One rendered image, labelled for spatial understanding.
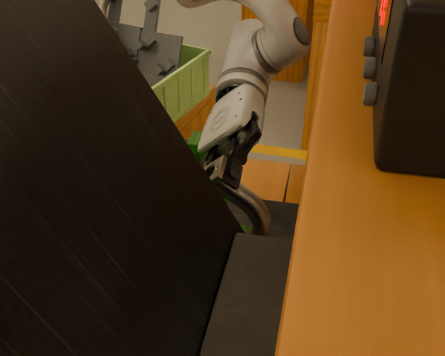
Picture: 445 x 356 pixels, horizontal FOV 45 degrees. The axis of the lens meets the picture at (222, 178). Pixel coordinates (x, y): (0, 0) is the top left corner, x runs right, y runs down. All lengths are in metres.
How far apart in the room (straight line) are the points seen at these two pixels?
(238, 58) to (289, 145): 2.34
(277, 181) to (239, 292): 0.80
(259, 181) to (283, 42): 0.58
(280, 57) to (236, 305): 0.43
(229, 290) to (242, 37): 0.47
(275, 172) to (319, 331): 1.23
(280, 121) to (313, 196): 3.21
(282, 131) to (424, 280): 3.14
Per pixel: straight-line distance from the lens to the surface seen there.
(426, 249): 0.22
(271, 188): 1.35
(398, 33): 0.23
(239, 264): 0.63
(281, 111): 3.55
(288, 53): 0.86
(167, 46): 1.85
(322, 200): 0.23
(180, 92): 1.80
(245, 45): 0.89
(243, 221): 1.21
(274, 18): 0.85
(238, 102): 0.80
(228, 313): 0.58
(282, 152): 3.12
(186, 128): 1.86
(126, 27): 1.95
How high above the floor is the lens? 1.68
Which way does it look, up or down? 35 degrees down
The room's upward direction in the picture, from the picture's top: straight up
